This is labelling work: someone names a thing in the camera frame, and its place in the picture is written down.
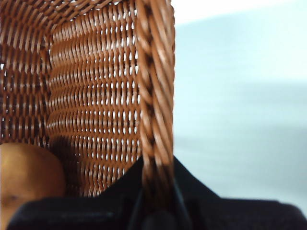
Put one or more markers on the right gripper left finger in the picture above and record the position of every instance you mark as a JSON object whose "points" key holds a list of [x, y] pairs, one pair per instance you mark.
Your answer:
{"points": [[84, 213]]}

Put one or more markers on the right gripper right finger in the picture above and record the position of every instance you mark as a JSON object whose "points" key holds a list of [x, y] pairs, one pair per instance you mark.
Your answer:
{"points": [[239, 215]]}

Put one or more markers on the brown wicker basket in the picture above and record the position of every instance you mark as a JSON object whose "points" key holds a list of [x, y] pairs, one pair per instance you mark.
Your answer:
{"points": [[96, 95]]}

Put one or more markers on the brown potato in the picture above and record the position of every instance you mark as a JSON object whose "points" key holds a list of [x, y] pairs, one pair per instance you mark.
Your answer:
{"points": [[28, 172]]}

